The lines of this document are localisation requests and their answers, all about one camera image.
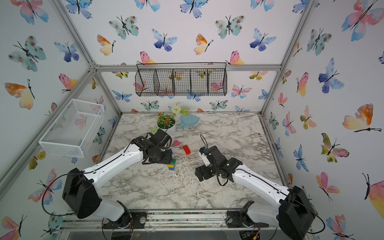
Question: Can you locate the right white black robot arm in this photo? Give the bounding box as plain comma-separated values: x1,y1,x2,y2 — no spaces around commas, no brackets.
195,146,317,240

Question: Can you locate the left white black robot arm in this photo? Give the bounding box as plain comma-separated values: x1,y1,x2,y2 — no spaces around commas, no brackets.
62,130,172,229

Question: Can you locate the red long lego brick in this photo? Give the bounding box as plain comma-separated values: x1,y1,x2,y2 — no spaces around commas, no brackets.
183,145,192,156

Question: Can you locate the green toy rake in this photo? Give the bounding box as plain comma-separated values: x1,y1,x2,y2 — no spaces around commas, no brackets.
150,126,159,135

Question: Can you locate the white pot with flowers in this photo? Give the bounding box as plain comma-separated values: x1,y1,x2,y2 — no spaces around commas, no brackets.
157,103,190,131

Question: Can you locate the teal whale shaped dish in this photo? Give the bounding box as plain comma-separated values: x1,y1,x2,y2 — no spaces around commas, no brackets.
178,114,200,129

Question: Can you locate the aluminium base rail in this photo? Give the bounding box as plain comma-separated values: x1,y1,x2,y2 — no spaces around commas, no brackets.
61,209,313,232

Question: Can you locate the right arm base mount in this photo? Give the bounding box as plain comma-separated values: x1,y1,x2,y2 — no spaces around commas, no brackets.
225,201,269,228

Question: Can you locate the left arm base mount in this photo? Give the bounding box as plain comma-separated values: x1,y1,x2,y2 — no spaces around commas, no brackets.
102,211,148,230

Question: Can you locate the black wire wall basket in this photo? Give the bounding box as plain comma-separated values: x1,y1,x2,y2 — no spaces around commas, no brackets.
134,62,228,97

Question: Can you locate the white mesh wall basket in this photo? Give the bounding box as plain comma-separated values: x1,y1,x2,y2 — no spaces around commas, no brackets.
39,99,105,158

